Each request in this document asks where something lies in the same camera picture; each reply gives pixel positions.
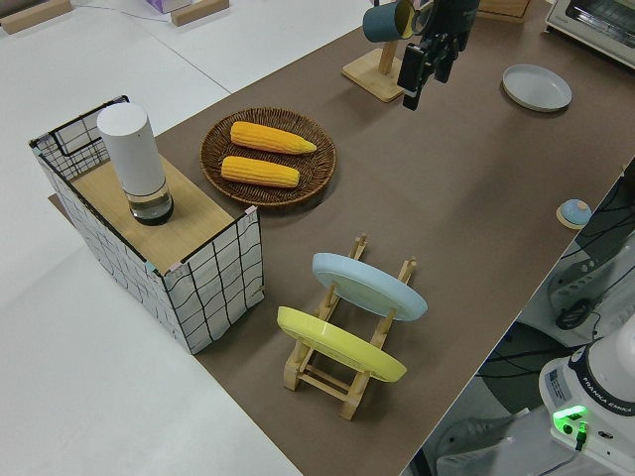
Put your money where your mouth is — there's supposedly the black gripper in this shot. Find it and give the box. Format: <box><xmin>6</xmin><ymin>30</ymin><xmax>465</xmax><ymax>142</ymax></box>
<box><xmin>430</xmin><ymin>0</ymin><xmax>481</xmax><ymax>83</ymax></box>

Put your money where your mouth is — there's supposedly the gray round plate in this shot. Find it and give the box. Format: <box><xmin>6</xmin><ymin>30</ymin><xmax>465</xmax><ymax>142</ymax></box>
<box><xmin>500</xmin><ymin>62</ymin><xmax>573</xmax><ymax>114</ymax></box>

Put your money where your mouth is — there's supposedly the light blue plate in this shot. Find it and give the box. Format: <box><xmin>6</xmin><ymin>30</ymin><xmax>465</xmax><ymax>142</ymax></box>
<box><xmin>312</xmin><ymin>252</ymin><xmax>429</xmax><ymax>323</ymax></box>

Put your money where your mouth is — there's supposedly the yellow plate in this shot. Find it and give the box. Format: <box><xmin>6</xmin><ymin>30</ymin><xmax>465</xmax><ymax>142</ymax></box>
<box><xmin>276</xmin><ymin>305</ymin><xmax>409</xmax><ymax>384</ymax></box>

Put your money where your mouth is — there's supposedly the wooden plate rack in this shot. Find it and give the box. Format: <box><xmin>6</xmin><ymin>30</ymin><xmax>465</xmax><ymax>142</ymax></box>
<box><xmin>282</xmin><ymin>232</ymin><xmax>419</xmax><ymax>421</ymax></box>

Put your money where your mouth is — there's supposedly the wooden box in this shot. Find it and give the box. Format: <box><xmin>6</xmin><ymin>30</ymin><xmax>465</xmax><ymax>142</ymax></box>
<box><xmin>475</xmin><ymin>0</ymin><xmax>537</xmax><ymax>24</ymax></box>

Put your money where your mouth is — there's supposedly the dark teal mug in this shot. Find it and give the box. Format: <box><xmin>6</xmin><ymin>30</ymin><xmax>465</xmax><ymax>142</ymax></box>
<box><xmin>361</xmin><ymin>0</ymin><xmax>418</xmax><ymax>42</ymax></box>

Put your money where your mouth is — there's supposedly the wooden mug tree stand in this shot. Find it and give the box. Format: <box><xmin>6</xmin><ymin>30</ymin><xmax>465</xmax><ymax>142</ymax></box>
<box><xmin>340</xmin><ymin>27</ymin><xmax>413</xmax><ymax>104</ymax></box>

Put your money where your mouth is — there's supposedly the cream toaster oven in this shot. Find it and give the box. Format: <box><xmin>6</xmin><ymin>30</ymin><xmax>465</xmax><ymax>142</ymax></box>
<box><xmin>541</xmin><ymin>0</ymin><xmax>635</xmax><ymax>70</ymax></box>

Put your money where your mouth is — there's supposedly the brown wicker basket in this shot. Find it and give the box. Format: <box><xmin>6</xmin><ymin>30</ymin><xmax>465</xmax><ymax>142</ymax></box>
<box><xmin>199</xmin><ymin>106</ymin><xmax>337</xmax><ymax>207</ymax></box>

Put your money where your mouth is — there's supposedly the brown table mat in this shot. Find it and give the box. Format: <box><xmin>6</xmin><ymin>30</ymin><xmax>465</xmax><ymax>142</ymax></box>
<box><xmin>47</xmin><ymin>0</ymin><xmax>635</xmax><ymax>476</ymax></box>

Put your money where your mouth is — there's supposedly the yellow corn cob pointed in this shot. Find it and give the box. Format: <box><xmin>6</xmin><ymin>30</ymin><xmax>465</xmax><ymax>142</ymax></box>
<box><xmin>229</xmin><ymin>121</ymin><xmax>318</xmax><ymax>156</ymax></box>

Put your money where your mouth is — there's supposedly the blue service bell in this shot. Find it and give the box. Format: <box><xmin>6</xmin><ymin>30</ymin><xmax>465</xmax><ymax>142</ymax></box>
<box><xmin>555</xmin><ymin>197</ymin><xmax>591</xmax><ymax>230</ymax></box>

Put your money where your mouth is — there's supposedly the yellow corn cob blunt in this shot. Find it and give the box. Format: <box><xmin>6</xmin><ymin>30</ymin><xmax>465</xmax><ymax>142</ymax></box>
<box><xmin>220</xmin><ymin>155</ymin><xmax>301</xmax><ymax>189</ymax></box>

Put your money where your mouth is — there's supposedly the short wooden block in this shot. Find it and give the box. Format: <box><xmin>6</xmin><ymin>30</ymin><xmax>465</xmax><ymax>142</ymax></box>
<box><xmin>170</xmin><ymin>0</ymin><xmax>230</xmax><ymax>26</ymax></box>

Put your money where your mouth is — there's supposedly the gray power strip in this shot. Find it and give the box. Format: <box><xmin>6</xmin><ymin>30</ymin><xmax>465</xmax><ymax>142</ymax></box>
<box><xmin>545</xmin><ymin>245</ymin><xmax>611</xmax><ymax>323</ymax></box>

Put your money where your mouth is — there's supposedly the purple box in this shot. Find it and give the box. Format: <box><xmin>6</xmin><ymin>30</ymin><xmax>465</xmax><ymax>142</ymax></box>
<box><xmin>143</xmin><ymin>0</ymin><xmax>192</xmax><ymax>15</ymax></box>

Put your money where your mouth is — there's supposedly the light wooden board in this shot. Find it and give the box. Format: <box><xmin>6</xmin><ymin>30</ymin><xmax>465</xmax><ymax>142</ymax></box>
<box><xmin>68</xmin><ymin>157</ymin><xmax>234</xmax><ymax>272</ymax></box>

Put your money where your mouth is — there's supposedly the white cylinder bottle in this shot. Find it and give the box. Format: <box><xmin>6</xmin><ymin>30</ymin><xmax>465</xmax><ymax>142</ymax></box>
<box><xmin>95</xmin><ymin>102</ymin><xmax>176</xmax><ymax>227</ymax></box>

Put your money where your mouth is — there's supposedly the white grid pattern storage box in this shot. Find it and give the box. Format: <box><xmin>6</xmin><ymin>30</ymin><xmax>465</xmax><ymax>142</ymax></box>
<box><xmin>28</xmin><ymin>94</ymin><xmax>264</xmax><ymax>356</ymax></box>

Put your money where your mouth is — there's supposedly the gray stand foot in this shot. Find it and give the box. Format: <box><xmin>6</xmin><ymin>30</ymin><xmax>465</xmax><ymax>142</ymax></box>
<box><xmin>436</xmin><ymin>415</ymin><xmax>520</xmax><ymax>465</ymax></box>

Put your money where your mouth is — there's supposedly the long wooden block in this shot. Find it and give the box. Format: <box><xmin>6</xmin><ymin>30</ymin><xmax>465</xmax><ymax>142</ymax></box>
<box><xmin>0</xmin><ymin>0</ymin><xmax>73</xmax><ymax>35</ymax></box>

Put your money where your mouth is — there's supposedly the black hanging cable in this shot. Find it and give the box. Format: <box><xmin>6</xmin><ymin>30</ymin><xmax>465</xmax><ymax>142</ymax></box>
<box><xmin>574</xmin><ymin>190</ymin><xmax>635</xmax><ymax>249</ymax></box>

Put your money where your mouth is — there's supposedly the black floor cable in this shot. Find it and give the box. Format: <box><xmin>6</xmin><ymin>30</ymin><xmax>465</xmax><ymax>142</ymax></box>
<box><xmin>475</xmin><ymin>346</ymin><xmax>584</xmax><ymax>386</ymax></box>

